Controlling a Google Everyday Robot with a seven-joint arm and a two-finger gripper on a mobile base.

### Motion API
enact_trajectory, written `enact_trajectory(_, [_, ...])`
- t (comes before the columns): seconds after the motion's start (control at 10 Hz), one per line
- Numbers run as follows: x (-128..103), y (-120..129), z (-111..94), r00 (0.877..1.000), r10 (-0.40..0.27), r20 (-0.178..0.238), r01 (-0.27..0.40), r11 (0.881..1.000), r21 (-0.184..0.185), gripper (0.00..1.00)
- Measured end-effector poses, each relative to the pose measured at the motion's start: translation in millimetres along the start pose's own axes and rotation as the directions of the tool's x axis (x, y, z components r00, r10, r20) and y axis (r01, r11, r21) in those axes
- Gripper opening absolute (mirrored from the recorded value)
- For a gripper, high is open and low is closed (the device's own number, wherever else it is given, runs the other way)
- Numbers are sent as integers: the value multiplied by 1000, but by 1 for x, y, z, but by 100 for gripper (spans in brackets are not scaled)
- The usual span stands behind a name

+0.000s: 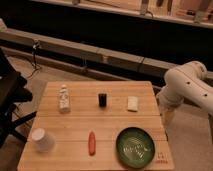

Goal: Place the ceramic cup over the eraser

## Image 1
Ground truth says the small black cup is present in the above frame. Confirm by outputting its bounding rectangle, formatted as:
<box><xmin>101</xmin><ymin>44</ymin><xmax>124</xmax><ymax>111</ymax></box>
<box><xmin>98</xmin><ymin>93</ymin><xmax>107</xmax><ymax>107</ymax></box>

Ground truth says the black hanging cable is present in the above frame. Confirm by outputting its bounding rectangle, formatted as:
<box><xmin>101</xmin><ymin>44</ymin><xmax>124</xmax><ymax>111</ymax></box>
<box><xmin>26</xmin><ymin>39</ymin><xmax>42</xmax><ymax>80</ymax></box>

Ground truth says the black chair stand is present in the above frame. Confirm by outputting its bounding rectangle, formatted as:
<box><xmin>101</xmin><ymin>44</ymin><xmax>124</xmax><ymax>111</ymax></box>
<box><xmin>0</xmin><ymin>48</ymin><xmax>36</xmax><ymax>148</ymax></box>

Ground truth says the white eraser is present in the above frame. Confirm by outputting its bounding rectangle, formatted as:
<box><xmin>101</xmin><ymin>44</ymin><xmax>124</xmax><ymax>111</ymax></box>
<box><xmin>127</xmin><ymin>96</ymin><xmax>138</xmax><ymax>112</ymax></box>

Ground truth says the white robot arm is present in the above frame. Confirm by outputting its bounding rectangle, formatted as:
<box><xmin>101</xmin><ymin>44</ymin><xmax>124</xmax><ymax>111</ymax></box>
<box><xmin>156</xmin><ymin>61</ymin><xmax>213</xmax><ymax>125</ymax></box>

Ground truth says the white tube bottle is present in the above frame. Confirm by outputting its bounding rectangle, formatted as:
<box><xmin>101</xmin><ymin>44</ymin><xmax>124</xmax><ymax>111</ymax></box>
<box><xmin>59</xmin><ymin>84</ymin><xmax>70</xmax><ymax>113</ymax></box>

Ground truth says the green ribbed plate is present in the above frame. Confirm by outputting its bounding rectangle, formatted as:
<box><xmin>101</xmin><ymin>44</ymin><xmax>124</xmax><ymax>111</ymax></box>
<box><xmin>116</xmin><ymin>127</ymin><xmax>155</xmax><ymax>169</ymax></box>

